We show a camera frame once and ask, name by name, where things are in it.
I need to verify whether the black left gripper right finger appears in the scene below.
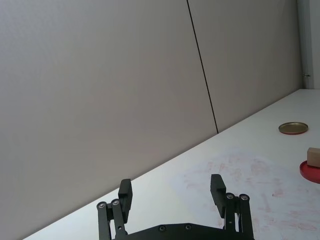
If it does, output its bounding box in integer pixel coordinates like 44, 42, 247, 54
210, 174, 255, 240

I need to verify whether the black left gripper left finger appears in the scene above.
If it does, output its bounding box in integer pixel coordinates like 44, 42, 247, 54
96, 178, 133, 240

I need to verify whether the round red lid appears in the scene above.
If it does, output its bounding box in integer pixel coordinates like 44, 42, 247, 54
299, 160, 320, 185

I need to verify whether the tan cardboard box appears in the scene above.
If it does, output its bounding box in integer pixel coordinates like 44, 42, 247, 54
306, 147, 320, 168

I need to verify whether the round gold tin lid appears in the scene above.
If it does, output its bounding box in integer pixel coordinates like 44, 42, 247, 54
278, 121, 309, 136

